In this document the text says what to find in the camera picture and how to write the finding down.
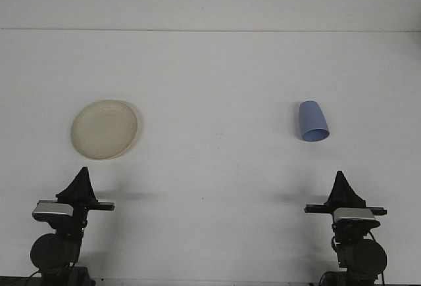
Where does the pale round plate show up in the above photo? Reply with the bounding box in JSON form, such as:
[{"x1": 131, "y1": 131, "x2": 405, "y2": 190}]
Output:
[{"x1": 70, "y1": 99, "x2": 139, "y2": 161}]

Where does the pale blue cup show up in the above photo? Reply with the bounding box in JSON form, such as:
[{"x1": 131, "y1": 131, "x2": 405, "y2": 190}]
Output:
[{"x1": 298, "y1": 100, "x2": 330, "y2": 143}]

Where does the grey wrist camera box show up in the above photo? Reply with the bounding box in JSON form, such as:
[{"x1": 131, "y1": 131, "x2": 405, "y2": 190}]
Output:
[
  {"x1": 332, "y1": 207, "x2": 381, "y2": 229},
  {"x1": 32, "y1": 201, "x2": 74, "y2": 222}
]

